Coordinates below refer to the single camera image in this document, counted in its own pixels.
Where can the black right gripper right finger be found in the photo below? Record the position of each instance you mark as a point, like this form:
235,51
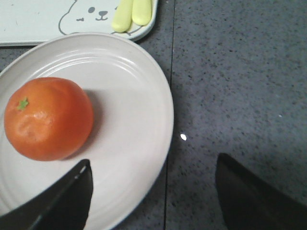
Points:
249,203

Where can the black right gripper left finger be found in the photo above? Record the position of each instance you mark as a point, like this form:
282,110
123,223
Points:
63,206

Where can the orange fruit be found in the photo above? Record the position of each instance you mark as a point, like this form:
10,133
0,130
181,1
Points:
48,118

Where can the beige round plate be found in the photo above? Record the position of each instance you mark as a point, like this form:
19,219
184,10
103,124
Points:
132,131

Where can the white bear print tray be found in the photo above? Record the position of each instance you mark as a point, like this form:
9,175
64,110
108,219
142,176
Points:
31,22

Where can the yellow plastic utensil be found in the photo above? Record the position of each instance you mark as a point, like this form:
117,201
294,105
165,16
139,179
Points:
123,16

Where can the yellow plastic fork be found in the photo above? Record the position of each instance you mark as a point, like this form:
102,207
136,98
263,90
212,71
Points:
141,12

